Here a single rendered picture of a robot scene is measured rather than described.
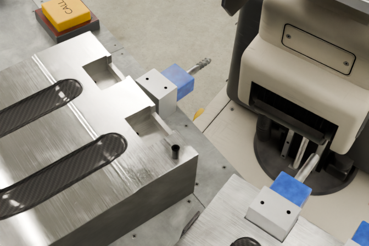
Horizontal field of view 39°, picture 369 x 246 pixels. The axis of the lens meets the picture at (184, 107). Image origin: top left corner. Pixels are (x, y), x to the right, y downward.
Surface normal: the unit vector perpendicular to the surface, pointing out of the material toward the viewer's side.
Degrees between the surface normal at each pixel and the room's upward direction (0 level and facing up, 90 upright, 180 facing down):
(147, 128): 0
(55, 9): 0
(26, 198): 2
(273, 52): 8
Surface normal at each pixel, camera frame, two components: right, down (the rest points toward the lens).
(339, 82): -0.03, -0.55
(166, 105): 0.70, 0.57
